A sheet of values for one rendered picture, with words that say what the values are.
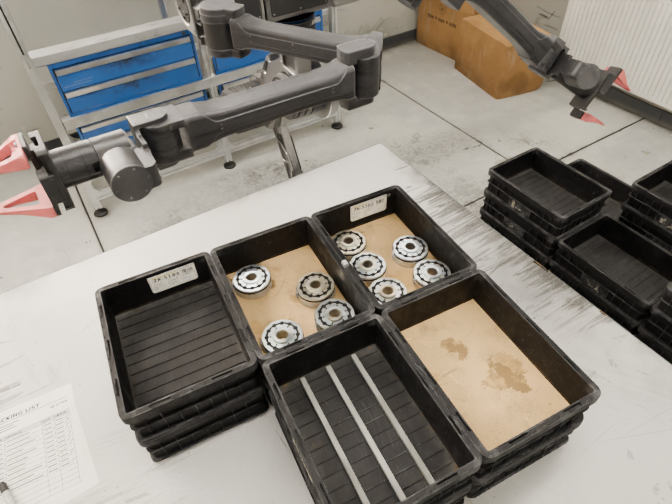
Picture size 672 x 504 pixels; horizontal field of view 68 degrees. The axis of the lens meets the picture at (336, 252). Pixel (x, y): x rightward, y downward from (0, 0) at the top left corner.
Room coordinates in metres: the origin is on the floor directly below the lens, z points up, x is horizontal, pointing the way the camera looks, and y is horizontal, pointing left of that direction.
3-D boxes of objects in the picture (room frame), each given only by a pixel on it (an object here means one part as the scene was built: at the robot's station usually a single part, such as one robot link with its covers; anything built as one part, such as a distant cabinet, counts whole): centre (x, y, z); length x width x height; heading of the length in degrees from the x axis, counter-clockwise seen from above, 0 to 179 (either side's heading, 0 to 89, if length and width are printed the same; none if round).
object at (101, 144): (0.64, 0.32, 1.45); 0.07 x 0.07 x 0.06; 31
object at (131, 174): (0.62, 0.28, 1.45); 0.12 x 0.11 x 0.09; 121
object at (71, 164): (0.61, 0.38, 1.46); 0.07 x 0.07 x 0.10; 31
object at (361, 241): (1.04, -0.04, 0.86); 0.10 x 0.10 x 0.01
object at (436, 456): (0.48, -0.04, 0.87); 0.40 x 0.30 x 0.11; 25
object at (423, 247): (1.00, -0.21, 0.86); 0.10 x 0.10 x 0.01
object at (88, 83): (2.50, 1.01, 0.60); 0.72 x 0.03 x 0.56; 120
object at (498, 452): (0.60, -0.31, 0.92); 0.40 x 0.30 x 0.02; 25
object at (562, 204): (1.62, -0.89, 0.37); 0.40 x 0.30 x 0.45; 30
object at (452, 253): (0.97, -0.15, 0.87); 0.40 x 0.30 x 0.11; 25
